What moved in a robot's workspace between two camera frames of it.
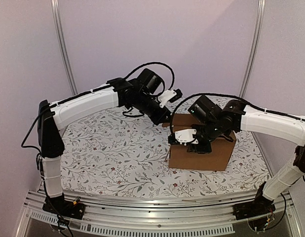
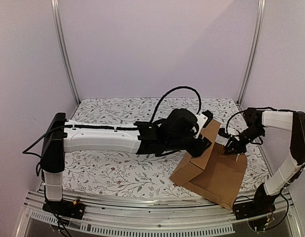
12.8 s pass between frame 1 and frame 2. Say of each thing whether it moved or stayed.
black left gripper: moved
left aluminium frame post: stayed
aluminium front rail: stayed
